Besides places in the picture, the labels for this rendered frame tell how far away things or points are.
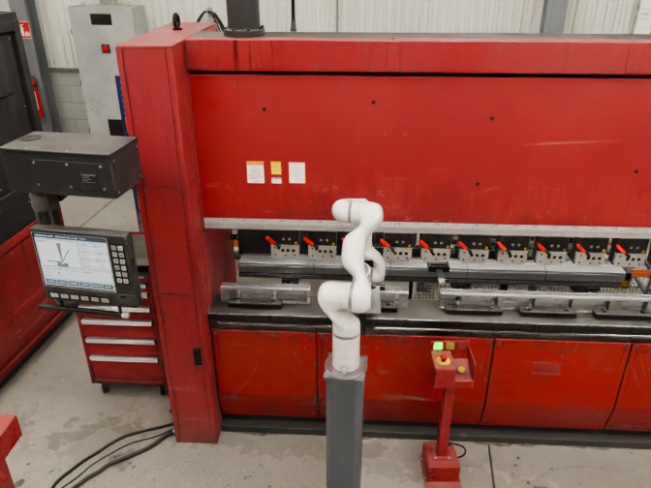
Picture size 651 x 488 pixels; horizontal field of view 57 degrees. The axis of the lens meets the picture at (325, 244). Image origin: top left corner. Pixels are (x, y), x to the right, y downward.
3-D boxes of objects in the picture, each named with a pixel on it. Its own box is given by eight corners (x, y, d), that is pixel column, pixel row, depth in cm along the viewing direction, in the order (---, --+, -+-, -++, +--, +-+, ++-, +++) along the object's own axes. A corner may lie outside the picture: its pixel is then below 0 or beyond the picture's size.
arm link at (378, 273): (387, 224, 287) (384, 276, 302) (354, 223, 288) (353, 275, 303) (387, 232, 279) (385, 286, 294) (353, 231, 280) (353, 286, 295)
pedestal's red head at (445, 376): (433, 387, 304) (436, 359, 296) (428, 368, 318) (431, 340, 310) (472, 387, 304) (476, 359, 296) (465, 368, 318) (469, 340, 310)
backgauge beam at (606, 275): (238, 277, 360) (237, 262, 355) (243, 266, 373) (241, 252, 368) (628, 289, 348) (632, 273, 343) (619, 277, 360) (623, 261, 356)
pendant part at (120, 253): (46, 299, 271) (27, 228, 255) (61, 286, 282) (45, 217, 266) (137, 309, 264) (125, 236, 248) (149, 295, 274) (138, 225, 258)
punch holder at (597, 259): (573, 265, 312) (579, 237, 305) (569, 258, 320) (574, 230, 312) (603, 266, 311) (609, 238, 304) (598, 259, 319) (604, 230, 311)
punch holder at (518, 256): (496, 263, 314) (501, 235, 307) (493, 256, 322) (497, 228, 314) (525, 264, 313) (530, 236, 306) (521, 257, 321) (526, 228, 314)
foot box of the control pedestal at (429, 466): (425, 491, 327) (427, 475, 321) (419, 456, 349) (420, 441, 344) (462, 491, 327) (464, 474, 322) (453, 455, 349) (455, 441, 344)
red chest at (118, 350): (94, 399, 393) (63, 267, 348) (121, 352, 438) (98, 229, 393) (169, 402, 390) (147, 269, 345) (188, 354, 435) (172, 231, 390)
